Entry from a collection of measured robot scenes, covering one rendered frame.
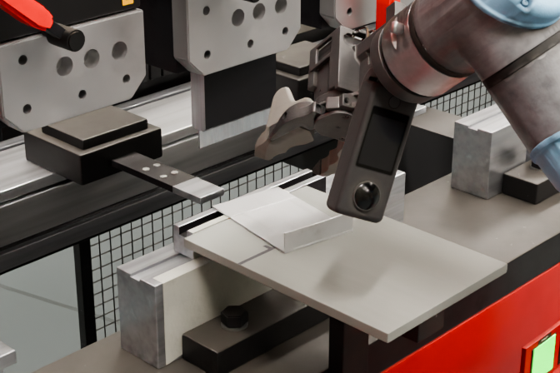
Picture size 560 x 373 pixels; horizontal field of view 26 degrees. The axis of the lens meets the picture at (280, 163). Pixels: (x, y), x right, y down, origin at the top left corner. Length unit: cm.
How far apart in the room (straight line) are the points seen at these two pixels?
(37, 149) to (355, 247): 43
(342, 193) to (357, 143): 4
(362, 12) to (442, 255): 27
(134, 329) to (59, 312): 188
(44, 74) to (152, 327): 32
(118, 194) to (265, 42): 38
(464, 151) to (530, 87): 71
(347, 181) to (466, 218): 57
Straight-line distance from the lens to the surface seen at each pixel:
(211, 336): 123
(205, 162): 157
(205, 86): 119
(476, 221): 155
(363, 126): 100
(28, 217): 141
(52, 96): 102
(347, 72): 104
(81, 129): 140
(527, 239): 152
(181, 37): 111
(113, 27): 105
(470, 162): 161
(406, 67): 96
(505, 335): 151
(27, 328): 307
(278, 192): 130
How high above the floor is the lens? 154
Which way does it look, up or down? 23 degrees down
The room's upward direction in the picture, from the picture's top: straight up
